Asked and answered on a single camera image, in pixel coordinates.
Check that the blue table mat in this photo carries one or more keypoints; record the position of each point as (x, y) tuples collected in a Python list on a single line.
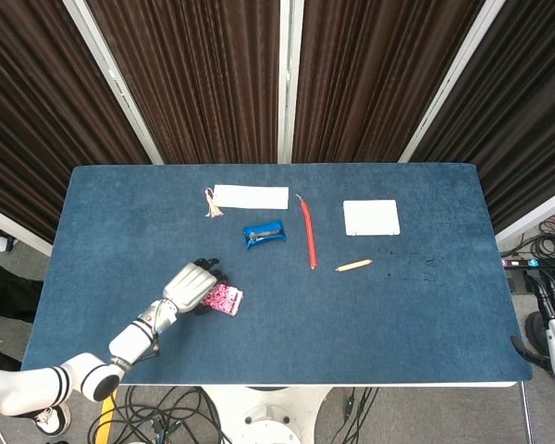
[(328, 333)]

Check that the blue foil snack packet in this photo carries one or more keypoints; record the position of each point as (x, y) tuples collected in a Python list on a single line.
[(264, 234)]

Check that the white square flat box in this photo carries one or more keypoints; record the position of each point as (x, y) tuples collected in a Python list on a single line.
[(371, 217)]

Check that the white frame post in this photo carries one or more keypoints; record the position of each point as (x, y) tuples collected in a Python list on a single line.
[(115, 88), (289, 78), (448, 88)]

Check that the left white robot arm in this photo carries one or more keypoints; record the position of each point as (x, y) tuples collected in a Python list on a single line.
[(129, 340)]

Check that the metal table leg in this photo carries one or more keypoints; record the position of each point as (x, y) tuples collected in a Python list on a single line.
[(527, 411)]

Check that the white floor adapter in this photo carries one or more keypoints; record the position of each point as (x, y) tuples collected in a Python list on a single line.
[(3, 243)]

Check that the short wooden pencil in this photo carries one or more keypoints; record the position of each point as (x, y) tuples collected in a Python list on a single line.
[(353, 265)]

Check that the white bookmark with tassel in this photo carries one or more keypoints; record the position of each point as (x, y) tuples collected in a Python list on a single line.
[(254, 197)]

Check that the black power strip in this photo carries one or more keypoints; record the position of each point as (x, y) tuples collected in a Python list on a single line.
[(536, 262)]

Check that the white frame rail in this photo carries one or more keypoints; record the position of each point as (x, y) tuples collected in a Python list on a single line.
[(14, 229), (536, 215)]

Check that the brown pleated curtain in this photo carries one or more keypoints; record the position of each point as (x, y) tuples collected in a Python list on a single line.
[(522, 115), (37, 115), (189, 78), (379, 78)]

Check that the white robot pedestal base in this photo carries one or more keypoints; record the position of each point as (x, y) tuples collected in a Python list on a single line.
[(268, 416)]

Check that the black and white sneaker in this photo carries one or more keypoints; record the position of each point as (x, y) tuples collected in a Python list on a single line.
[(53, 423)]

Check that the yellow floor tape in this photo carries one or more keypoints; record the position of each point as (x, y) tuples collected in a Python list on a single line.
[(104, 423)]

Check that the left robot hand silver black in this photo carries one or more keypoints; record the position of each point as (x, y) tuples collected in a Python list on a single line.
[(189, 284)]

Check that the pink patterned card stack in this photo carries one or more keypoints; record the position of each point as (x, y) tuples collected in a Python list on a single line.
[(229, 300)]

